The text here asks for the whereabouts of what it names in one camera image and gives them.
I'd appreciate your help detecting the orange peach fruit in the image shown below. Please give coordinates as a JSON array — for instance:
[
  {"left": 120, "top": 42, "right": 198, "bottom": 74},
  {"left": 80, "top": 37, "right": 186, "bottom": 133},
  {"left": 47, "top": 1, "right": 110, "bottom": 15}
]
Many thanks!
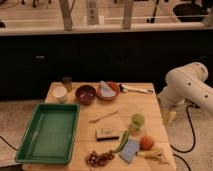
[{"left": 140, "top": 135, "right": 154, "bottom": 150}]

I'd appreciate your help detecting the blue sponge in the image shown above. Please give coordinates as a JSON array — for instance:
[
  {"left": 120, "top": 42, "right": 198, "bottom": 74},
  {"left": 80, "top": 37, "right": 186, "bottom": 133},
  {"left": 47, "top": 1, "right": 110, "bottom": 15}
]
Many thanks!
[{"left": 119, "top": 139, "right": 140, "bottom": 163}]

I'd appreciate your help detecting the green plastic tray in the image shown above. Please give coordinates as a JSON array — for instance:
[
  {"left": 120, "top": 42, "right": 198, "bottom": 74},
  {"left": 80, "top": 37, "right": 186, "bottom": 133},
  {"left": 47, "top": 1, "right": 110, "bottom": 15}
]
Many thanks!
[{"left": 15, "top": 103, "right": 80, "bottom": 165}]

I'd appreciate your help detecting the white cup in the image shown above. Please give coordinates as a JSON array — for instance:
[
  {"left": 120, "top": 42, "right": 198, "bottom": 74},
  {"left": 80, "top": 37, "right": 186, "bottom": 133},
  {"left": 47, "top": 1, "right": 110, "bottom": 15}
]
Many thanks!
[{"left": 52, "top": 86, "right": 67, "bottom": 103}]

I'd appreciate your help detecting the black cable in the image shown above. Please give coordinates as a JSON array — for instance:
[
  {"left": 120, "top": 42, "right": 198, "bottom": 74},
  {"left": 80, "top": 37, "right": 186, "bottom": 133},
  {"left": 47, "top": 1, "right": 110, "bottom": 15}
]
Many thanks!
[{"left": 170, "top": 103, "right": 198, "bottom": 171}]

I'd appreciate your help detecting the purple bowl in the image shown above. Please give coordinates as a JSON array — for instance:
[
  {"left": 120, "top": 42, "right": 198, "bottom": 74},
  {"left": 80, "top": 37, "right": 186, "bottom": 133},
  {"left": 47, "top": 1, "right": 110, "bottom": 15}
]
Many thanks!
[{"left": 75, "top": 85, "right": 96, "bottom": 105}]

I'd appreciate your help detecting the bunch of red grapes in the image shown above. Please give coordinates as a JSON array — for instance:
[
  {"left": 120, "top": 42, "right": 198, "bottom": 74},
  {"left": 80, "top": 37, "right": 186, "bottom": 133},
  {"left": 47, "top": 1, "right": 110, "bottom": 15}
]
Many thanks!
[{"left": 85, "top": 151, "right": 115, "bottom": 168}]

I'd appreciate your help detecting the black cabinet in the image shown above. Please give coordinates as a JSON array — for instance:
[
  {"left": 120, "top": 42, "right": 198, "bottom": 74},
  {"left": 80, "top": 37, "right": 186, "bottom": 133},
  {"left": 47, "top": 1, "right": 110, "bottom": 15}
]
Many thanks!
[{"left": 0, "top": 30, "right": 213, "bottom": 100}]

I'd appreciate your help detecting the yellow banana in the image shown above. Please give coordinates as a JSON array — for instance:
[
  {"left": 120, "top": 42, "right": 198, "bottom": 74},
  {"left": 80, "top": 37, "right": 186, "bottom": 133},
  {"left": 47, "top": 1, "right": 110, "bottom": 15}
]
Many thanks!
[{"left": 136, "top": 148, "right": 163, "bottom": 159}]

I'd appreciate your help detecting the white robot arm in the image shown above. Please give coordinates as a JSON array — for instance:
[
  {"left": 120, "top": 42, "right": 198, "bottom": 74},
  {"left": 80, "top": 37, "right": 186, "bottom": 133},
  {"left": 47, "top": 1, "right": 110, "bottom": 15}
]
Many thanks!
[{"left": 157, "top": 62, "right": 213, "bottom": 126}]

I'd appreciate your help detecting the blue cloth in bowl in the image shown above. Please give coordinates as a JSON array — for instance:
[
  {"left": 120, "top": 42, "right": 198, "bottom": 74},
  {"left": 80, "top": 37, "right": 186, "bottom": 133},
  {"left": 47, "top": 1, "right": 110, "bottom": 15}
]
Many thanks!
[{"left": 100, "top": 81, "right": 116, "bottom": 97}]

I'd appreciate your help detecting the green chili pepper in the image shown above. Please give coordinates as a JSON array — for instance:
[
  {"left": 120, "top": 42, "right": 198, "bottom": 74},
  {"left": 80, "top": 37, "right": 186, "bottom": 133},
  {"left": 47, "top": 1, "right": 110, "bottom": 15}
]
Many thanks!
[{"left": 112, "top": 130, "right": 129, "bottom": 153}]

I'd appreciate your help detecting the dark green glass cup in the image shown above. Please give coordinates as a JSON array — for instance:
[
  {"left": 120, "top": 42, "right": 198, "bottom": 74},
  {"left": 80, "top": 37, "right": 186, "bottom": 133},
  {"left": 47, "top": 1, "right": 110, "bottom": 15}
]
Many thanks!
[{"left": 61, "top": 77, "right": 72, "bottom": 92}]

